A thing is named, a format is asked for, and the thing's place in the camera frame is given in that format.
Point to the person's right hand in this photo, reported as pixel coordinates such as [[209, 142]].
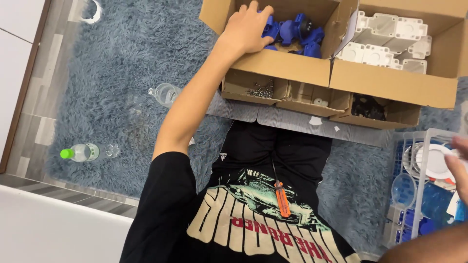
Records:
[[461, 171]]

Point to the person's left hand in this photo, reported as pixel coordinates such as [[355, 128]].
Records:
[[243, 33]]

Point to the person's right fingers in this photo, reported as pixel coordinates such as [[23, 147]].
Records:
[[460, 146]]

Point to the white round disc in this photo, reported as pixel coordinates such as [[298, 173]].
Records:
[[435, 164]]

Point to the white plastic basket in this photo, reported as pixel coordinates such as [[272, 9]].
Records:
[[411, 153]]

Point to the blue plastic bag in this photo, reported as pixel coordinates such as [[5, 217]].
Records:
[[435, 204]]

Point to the small cardboard box, black parts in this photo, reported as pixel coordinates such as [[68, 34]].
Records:
[[402, 117]]

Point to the clear plastic cup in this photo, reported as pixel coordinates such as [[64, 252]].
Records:
[[403, 190]]

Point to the large cardboard box, white housings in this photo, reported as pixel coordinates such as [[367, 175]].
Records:
[[387, 86]]

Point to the pile of black parts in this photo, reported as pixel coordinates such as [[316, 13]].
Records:
[[367, 107]]

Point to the pile of white plastic housings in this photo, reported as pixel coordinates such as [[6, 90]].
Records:
[[384, 36]]

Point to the small white plastic piece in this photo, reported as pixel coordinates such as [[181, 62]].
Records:
[[321, 102]]

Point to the small cardboard box, white pieces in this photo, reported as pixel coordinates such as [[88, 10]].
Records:
[[303, 106]]

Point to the large cardboard box, blue parts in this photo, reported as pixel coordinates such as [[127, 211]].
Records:
[[292, 67]]

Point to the pile of blue plastic parts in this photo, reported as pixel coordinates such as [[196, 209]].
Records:
[[296, 31]]

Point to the black shorts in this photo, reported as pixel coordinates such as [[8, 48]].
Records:
[[256, 149]]

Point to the pile of metal screws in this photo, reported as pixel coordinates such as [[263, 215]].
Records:
[[260, 91]]

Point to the small cardboard box with screws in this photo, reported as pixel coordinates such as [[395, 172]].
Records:
[[237, 84]]

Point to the black printed t-shirt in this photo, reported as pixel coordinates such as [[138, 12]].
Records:
[[175, 219]]

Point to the clear plastic bottle without cap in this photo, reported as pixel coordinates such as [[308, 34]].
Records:
[[166, 94]]

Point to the blue-grey shaggy rug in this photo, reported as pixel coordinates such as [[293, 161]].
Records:
[[128, 65]]

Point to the clear bottle with green cap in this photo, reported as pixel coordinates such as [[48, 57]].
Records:
[[82, 152]]

